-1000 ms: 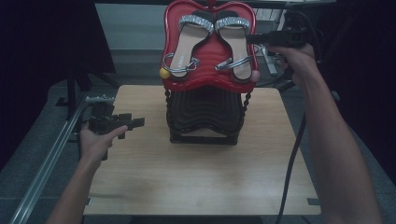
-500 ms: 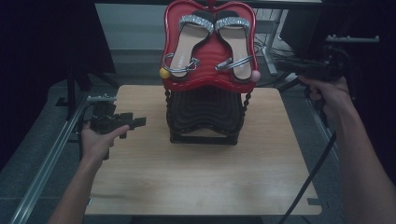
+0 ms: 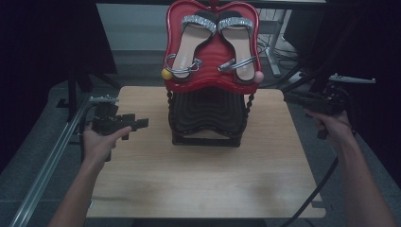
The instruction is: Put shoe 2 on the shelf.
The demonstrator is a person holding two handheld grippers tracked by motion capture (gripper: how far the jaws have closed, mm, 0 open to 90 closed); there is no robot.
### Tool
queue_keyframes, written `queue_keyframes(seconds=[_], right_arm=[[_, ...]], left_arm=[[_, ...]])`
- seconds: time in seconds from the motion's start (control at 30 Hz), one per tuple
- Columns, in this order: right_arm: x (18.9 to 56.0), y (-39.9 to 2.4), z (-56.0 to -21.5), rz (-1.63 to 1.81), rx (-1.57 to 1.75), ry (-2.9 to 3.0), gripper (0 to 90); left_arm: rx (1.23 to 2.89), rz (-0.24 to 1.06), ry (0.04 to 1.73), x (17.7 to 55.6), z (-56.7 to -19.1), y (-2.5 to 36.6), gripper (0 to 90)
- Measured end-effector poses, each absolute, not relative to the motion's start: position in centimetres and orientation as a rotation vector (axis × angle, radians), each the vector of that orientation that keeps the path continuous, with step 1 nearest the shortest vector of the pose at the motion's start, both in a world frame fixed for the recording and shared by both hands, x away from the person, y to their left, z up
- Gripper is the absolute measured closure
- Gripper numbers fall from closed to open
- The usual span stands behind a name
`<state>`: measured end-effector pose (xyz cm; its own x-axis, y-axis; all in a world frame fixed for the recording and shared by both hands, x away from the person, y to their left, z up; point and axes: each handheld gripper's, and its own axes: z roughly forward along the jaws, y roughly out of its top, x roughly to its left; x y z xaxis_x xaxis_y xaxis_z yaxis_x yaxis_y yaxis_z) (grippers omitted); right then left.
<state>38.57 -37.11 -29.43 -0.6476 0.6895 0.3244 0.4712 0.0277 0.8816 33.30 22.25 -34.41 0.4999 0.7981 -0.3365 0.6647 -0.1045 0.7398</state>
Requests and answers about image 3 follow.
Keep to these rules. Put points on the grey metal table leg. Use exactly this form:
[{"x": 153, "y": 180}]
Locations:
[{"x": 273, "y": 53}]

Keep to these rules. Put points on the person's left hand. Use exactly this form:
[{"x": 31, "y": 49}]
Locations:
[{"x": 97, "y": 145}]

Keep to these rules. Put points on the black metal stand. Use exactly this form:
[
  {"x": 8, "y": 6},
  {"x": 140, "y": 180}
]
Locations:
[{"x": 72, "y": 94}]

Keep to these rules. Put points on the grey metal rail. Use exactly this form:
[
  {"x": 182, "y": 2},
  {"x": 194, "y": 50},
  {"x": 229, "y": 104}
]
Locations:
[{"x": 44, "y": 173}]

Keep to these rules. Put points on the red and black shoe rack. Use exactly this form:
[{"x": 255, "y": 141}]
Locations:
[{"x": 208, "y": 53}]

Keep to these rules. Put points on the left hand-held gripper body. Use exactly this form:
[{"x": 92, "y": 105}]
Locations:
[{"x": 105, "y": 121}]

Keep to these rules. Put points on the person's right hand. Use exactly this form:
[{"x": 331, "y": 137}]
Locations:
[{"x": 335, "y": 129}]

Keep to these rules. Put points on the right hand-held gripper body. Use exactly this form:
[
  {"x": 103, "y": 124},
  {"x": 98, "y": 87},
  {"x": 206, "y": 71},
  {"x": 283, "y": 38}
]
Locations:
[{"x": 327, "y": 101}]

